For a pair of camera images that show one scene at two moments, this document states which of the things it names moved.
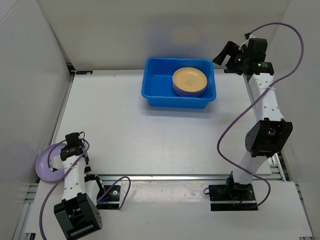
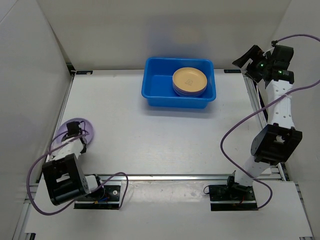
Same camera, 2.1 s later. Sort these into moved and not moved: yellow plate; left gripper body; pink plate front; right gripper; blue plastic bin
Moved: left gripper body; right gripper
Not moved: yellow plate; blue plastic bin; pink plate front
